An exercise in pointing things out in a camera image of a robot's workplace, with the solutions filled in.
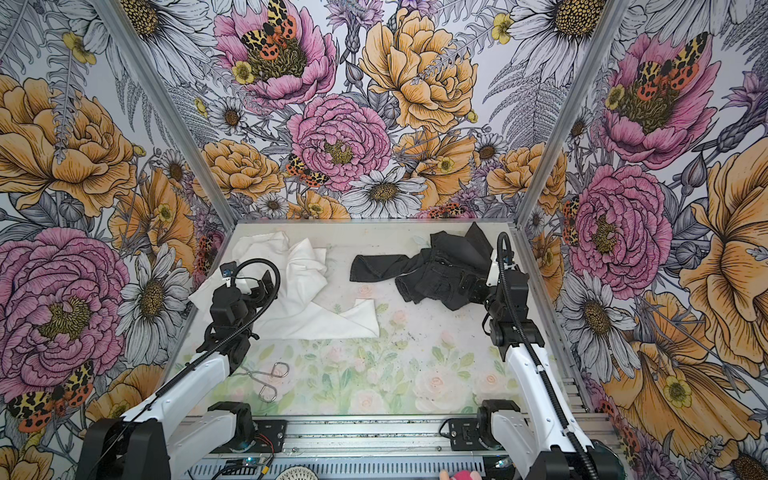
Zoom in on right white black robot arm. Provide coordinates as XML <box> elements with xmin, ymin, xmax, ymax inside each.
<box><xmin>478</xmin><ymin>232</ymin><xmax>623</xmax><ymax>479</ymax></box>

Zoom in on black cloth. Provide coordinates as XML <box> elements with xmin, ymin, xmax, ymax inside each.
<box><xmin>349</xmin><ymin>223</ymin><xmax>493</xmax><ymax>311</ymax></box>

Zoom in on metal scissors forceps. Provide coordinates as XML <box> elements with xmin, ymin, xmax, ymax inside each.
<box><xmin>233</xmin><ymin>361</ymin><xmax>291</xmax><ymax>403</ymax></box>

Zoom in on right aluminium corner post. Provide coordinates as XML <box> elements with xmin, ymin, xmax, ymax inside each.
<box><xmin>515</xmin><ymin>0</ymin><xmax>630</xmax><ymax>230</ymax></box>

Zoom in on pink toy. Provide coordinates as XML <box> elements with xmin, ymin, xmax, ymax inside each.
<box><xmin>438</xmin><ymin>470</ymin><xmax>482</xmax><ymax>480</ymax></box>

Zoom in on white round fan grille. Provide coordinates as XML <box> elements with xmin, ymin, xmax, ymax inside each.
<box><xmin>275</xmin><ymin>466</ymin><xmax>318</xmax><ymax>480</ymax></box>

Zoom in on aluminium corner post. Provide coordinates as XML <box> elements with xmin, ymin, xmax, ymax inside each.
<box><xmin>94</xmin><ymin>1</ymin><xmax>237</xmax><ymax>233</ymax></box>
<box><xmin>515</xmin><ymin>0</ymin><xmax>630</xmax><ymax>230</ymax></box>

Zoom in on aluminium front rail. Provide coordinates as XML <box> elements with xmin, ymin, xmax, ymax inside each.
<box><xmin>167</xmin><ymin>413</ymin><xmax>619</xmax><ymax>460</ymax></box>

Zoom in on white cloth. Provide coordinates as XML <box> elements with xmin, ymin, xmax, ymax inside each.
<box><xmin>190</xmin><ymin>231</ymin><xmax>380</xmax><ymax>341</ymax></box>

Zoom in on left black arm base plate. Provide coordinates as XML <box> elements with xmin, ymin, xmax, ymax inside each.
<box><xmin>245</xmin><ymin>419</ymin><xmax>288</xmax><ymax>454</ymax></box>

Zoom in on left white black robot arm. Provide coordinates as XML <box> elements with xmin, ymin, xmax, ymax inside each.
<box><xmin>75</xmin><ymin>258</ymin><xmax>281</xmax><ymax>479</ymax></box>

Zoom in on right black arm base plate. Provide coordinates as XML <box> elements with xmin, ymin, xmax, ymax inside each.
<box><xmin>441</xmin><ymin>417</ymin><xmax>489</xmax><ymax>452</ymax></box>

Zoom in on left aluminium corner post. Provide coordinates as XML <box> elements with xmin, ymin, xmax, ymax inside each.
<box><xmin>94</xmin><ymin>1</ymin><xmax>237</xmax><ymax>233</ymax></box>

